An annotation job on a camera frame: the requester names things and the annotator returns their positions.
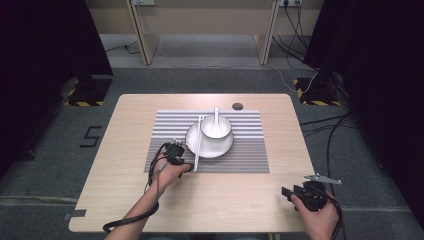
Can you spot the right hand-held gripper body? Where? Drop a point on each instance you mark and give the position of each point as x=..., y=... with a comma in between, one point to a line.
x=311, y=198

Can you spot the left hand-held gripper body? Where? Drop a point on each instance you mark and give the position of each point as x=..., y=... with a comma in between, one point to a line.
x=174, y=152

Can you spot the white plate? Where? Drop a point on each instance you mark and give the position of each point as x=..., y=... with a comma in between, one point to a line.
x=208, y=148

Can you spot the white ceramic spoon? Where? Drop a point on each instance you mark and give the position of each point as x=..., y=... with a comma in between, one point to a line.
x=216, y=126

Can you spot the white bowl with dark rim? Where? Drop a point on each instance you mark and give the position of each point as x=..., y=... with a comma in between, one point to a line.
x=224, y=131

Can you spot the person's left hand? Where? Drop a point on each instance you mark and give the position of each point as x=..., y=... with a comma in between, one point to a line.
x=170, y=176

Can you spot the person's right hand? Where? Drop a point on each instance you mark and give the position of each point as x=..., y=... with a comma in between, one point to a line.
x=318, y=223

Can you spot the striped grey placemat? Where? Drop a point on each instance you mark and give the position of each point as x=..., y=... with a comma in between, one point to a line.
x=240, y=156

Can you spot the stand base with striped tape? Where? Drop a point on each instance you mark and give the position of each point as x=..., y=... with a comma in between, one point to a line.
x=86, y=95
x=316, y=96

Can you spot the grey tape strip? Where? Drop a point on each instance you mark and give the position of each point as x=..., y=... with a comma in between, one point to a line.
x=75, y=214

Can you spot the black curtain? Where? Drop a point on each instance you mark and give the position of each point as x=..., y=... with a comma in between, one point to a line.
x=383, y=83
x=40, y=66

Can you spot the beige wooden desk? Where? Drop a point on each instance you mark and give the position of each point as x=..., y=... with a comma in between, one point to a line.
x=206, y=16

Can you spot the wall power socket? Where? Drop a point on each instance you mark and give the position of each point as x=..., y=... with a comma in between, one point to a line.
x=290, y=2

